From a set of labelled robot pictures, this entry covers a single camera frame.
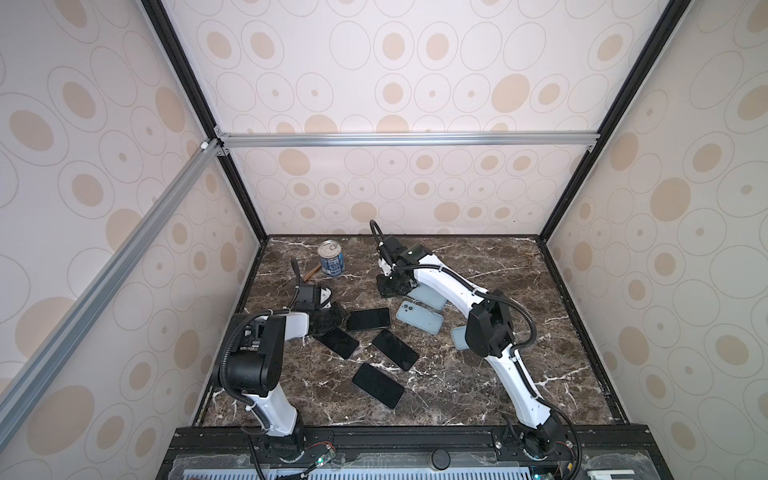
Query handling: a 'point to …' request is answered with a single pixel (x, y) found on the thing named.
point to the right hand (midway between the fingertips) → (382, 294)
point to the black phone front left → (378, 385)
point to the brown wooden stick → (312, 272)
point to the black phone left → (338, 342)
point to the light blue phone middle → (419, 317)
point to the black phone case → (369, 318)
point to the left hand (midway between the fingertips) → (357, 308)
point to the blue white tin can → (331, 257)
